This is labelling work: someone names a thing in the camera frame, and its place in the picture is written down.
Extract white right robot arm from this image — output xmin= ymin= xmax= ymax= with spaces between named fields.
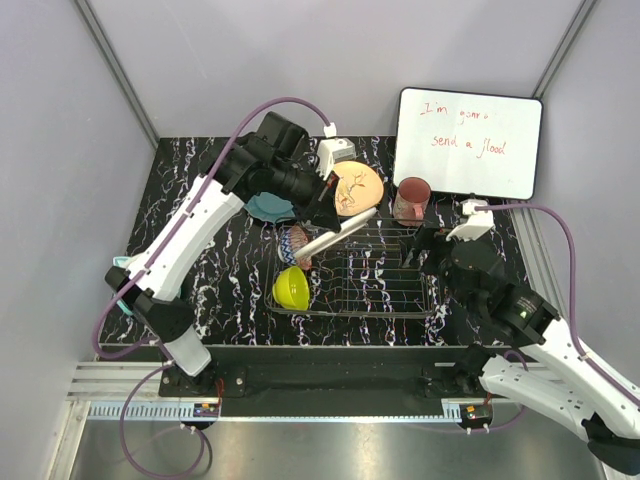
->
xmin=406 ymin=226 xmax=639 ymax=476

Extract teal cat ear headphones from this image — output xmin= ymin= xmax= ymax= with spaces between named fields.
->
xmin=105 ymin=253 xmax=193 ymax=327

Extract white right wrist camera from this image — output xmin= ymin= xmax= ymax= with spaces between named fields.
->
xmin=445 ymin=199 xmax=495 ymax=242

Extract black wire dish rack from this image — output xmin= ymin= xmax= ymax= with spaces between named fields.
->
xmin=301 ymin=217 xmax=436 ymax=319

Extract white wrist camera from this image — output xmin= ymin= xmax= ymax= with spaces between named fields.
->
xmin=317 ymin=138 xmax=356 ymax=180
xmin=445 ymin=199 xmax=495 ymax=242

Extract blue red patterned bowl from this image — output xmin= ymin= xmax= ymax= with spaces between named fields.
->
xmin=277 ymin=225 xmax=312 ymax=271

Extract pink ceramic mug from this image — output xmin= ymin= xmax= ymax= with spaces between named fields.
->
xmin=393 ymin=177 xmax=431 ymax=227

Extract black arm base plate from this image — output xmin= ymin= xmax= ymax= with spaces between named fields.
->
xmin=159 ymin=345 xmax=503 ymax=398

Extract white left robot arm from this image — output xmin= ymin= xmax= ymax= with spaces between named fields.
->
xmin=105 ymin=112 xmax=341 ymax=396

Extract teal scalloped plate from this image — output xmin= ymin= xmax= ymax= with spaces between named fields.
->
xmin=244 ymin=192 xmax=295 ymax=224

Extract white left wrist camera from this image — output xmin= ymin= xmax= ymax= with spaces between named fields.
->
xmin=317 ymin=138 xmax=356 ymax=180

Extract white dry erase board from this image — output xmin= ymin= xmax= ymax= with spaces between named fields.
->
xmin=393 ymin=87 xmax=543 ymax=200

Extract yellow green bowl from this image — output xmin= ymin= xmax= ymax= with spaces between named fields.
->
xmin=272 ymin=266 xmax=311 ymax=311

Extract white watermelon pattern plate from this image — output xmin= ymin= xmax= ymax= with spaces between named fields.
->
xmin=293 ymin=207 xmax=377 ymax=262

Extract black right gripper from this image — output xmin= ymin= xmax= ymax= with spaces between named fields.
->
xmin=395 ymin=220 xmax=480 ymax=313

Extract controller board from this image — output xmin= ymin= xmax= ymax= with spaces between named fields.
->
xmin=461 ymin=403 xmax=493 ymax=423
xmin=193 ymin=399 xmax=221 ymax=418

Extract right controller board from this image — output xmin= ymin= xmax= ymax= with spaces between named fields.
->
xmin=461 ymin=403 xmax=493 ymax=423

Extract orange bird pattern plate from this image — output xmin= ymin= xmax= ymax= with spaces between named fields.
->
xmin=333 ymin=161 xmax=384 ymax=217

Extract left controller board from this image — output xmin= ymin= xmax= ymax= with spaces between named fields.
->
xmin=193 ymin=399 xmax=221 ymax=418

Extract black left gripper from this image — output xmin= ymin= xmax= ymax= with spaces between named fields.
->
xmin=267 ymin=158 xmax=342 ymax=231

